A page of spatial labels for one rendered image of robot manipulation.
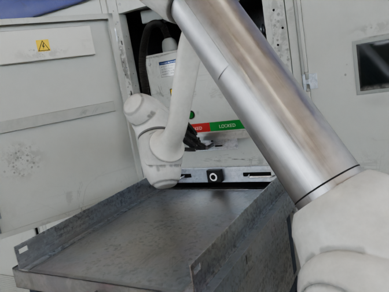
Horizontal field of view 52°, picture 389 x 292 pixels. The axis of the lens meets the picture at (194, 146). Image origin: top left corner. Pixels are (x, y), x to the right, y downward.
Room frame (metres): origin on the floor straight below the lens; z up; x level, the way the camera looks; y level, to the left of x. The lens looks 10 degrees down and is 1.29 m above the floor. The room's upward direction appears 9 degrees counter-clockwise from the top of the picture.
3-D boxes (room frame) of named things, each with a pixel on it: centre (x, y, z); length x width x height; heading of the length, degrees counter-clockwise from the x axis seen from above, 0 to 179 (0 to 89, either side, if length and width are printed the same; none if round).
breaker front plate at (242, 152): (1.51, -0.07, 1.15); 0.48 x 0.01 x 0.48; 60
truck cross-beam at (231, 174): (1.53, -0.08, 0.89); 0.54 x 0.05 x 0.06; 60
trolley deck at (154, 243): (1.18, 0.12, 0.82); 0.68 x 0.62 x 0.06; 150
